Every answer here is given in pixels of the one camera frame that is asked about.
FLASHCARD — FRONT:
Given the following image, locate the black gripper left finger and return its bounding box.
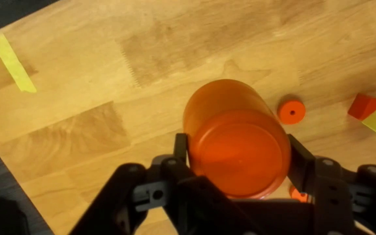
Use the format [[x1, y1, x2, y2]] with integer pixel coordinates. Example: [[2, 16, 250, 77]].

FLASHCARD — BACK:
[[68, 132, 259, 235]]

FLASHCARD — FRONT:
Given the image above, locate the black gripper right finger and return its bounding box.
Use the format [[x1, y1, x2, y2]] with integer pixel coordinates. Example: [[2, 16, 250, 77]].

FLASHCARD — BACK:
[[285, 135, 376, 235]]

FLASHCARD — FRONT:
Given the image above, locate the orange plastic cup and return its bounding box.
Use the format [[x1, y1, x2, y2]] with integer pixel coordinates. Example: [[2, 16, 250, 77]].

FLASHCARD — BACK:
[[182, 77, 293, 200]]

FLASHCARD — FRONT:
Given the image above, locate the red and yellow block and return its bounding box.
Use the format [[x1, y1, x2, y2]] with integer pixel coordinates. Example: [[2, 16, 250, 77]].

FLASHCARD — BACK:
[[348, 92, 376, 145]]

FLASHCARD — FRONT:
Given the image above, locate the yellow tape strip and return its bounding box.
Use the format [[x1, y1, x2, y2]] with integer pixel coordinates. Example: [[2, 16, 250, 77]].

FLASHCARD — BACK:
[[0, 34, 38, 96]]

